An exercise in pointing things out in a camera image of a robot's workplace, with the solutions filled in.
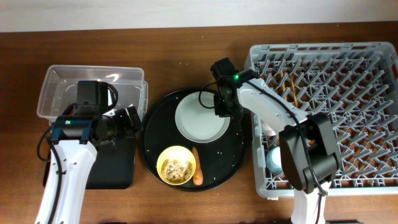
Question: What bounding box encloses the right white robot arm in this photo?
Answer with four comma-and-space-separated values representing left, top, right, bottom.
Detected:
210, 58, 342, 223

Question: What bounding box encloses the grey dishwasher rack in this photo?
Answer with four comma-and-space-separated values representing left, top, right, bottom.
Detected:
244, 42, 397, 196

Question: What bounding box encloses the round black serving tray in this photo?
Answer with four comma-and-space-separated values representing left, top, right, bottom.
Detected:
139, 87, 247, 192

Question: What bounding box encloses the orange carrot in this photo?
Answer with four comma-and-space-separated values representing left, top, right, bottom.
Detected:
192, 147, 203, 185

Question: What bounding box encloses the light blue plastic cup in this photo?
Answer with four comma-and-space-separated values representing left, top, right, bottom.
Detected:
266, 147, 282, 174

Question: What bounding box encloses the clear plastic bin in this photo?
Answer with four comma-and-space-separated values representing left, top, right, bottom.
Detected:
37, 65, 148, 123

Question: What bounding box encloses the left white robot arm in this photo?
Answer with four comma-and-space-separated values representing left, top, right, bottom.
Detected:
35, 81, 142, 223

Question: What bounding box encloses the pink plastic cup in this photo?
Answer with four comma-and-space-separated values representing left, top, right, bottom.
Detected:
261, 120, 276, 136

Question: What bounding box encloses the wooden chopstick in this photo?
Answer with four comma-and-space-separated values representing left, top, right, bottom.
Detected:
289, 74, 299, 108
280, 70, 287, 93

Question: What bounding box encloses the black rectangular tray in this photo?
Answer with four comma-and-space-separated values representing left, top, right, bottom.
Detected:
50, 136, 136, 191

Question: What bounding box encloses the yellow bowl with food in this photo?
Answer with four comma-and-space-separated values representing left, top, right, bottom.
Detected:
156, 146, 197, 185

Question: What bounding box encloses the grey round plate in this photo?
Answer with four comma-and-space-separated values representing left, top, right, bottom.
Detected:
175, 91, 230, 143

